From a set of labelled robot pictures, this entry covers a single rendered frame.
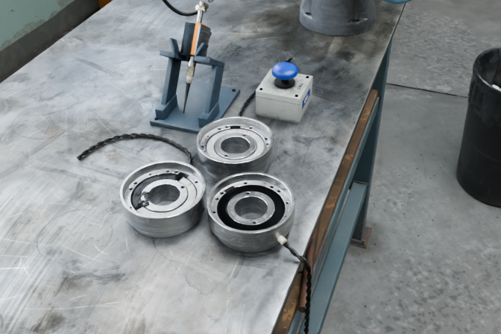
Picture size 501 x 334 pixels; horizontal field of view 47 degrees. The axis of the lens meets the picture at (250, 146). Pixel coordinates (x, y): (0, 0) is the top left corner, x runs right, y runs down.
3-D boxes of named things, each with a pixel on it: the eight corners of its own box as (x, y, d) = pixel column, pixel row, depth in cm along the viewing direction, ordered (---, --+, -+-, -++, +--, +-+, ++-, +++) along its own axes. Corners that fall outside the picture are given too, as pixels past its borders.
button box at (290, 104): (299, 124, 87) (300, 97, 84) (256, 115, 89) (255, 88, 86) (314, 96, 93) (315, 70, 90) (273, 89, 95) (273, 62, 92)
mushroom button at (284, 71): (292, 103, 87) (293, 74, 84) (268, 98, 88) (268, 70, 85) (300, 89, 90) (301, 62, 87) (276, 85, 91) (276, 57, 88)
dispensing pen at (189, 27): (168, 109, 85) (188, -4, 84) (180, 110, 89) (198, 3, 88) (182, 112, 84) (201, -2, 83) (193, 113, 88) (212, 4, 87)
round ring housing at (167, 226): (176, 254, 67) (172, 229, 64) (107, 223, 71) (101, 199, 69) (223, 200, 74) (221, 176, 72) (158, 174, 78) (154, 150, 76)
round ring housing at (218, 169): (275, 185, 76) (276, 161, 74) (197, 188, 76) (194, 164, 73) (271, 137, 84) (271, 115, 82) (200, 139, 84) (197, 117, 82)
